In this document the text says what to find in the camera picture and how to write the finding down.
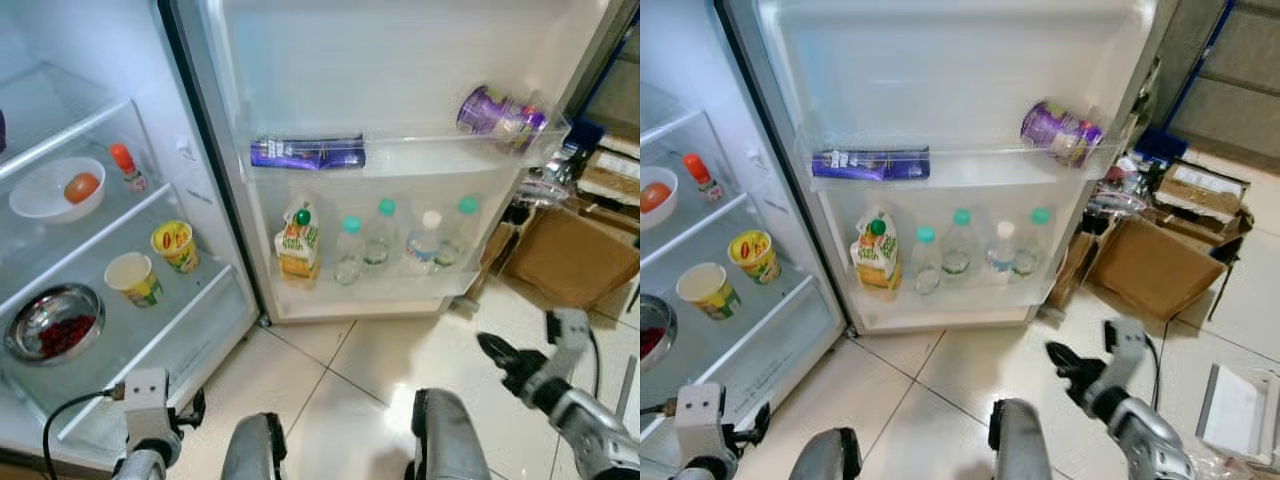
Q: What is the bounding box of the silver robot leg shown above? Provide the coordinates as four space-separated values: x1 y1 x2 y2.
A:
987 397 1054 480
814 427 864 480
219 411 290 480
404 387 492 480

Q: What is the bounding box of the clear fridge door bin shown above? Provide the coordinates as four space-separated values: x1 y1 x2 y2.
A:
234 114 572 182
249 164 527 302
820 175 1083 311
795 125 1126 193

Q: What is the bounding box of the fridge door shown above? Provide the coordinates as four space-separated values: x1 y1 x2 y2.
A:
160 0 641 327
715 0 1163 337

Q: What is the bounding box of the white flat floor tray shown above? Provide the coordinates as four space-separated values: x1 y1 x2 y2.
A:
1194 361 1280 457

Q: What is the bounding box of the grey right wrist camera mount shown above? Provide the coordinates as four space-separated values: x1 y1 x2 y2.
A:
1090 317 1152 405
528 307 594 399

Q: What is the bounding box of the silver left robot leg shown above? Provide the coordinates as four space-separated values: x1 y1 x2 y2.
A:
814 427 864 480
219 411 290 480

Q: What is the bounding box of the brown cardboard box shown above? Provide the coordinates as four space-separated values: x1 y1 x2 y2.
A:
1084 217 1227 322
504 206 641 312

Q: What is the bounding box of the silver right robot leg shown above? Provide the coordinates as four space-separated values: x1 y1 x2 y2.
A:
404 387 492 480
987 397 1054 480

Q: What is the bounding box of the small red cap bottle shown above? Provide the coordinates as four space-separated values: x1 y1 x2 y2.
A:
107 142 150 195
682 151 724 202

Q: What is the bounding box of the steel bowl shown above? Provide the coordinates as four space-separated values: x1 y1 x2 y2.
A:
640 293 679 362
2 282 107 366

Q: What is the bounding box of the glass fridge shelf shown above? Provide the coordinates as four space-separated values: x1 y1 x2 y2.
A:
640 139 747 264
0 62 137 187
0 195 257 447
640 84 717 153
0 130 177 317
640 205 842 437

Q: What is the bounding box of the blue label bottle white cap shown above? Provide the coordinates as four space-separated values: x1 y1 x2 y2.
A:
982 219 1020 285
404 209 445 277

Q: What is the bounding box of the white bowl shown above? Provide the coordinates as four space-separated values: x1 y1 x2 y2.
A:
8 156 108 224
640 165 680 214

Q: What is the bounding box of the purple flat packet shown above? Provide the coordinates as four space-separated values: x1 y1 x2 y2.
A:
811 146 932 183
249 134 368 172

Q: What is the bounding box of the dark blue container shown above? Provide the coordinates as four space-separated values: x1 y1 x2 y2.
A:
1134 127 1187 167
569 117 607 152

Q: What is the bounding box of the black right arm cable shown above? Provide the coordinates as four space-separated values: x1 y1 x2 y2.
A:
584 329 603 402
1144 336 1163 412

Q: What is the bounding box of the cardboard box white label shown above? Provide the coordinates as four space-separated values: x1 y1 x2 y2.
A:
579 149 641 207
1154 159 1252 224

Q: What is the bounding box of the open white yellow cup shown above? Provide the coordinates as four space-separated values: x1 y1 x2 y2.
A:
103 251 164 309
675 261 744 322

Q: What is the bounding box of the juice carton green cap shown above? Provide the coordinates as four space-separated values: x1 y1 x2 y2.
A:
851 206 904 300
273 197 323 292

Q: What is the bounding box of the yellow sealed noodle cup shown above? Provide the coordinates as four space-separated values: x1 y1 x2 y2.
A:
150 219 202 276
726 229 780 286

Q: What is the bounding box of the grey cabinet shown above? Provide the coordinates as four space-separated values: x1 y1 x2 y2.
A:
1164 0 1280 172
584 18 641 142

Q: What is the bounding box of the clear bottle green cap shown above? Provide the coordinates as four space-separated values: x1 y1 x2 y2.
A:
439 195 482 270
911 225 944 297
1014 206 1054 279
941 207 977 282
364 197 400 274
335 215 366 287

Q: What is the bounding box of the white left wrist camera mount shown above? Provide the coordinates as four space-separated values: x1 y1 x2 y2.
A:
121 366 174 447
674 382 727 462

